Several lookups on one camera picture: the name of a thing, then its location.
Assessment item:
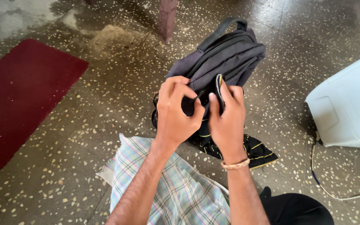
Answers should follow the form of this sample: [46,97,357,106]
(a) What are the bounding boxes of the person's black trouser leg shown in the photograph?
[259,186,335,225]

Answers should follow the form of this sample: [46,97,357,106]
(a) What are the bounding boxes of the brown furniture leg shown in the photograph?
[157,0,179,43]

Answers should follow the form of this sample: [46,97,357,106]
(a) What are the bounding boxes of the white cable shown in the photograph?
[311,131,360,201]

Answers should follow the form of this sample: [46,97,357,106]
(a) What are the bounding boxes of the person's left hand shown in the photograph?
[156,76,205,146]

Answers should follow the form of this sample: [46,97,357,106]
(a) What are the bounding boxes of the person's right hand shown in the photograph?
[208,80,247,164]

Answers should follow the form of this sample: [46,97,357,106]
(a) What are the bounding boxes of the grey backpack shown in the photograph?
[151,17,266,129]

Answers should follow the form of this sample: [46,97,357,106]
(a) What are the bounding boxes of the white appliance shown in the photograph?
[305,47,360,150]

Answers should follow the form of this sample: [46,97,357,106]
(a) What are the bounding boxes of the dark red floor mat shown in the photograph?
[0,39,89,177]

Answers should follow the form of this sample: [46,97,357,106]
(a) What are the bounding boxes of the black cloth with yellow stripes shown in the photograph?
[189,119,279,170]

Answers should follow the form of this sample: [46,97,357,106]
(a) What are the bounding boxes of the orange thread wristband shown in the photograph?
[221,158,250,171]

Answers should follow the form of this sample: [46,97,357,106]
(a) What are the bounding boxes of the plaid checked cloth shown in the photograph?
[96,133,232,225]

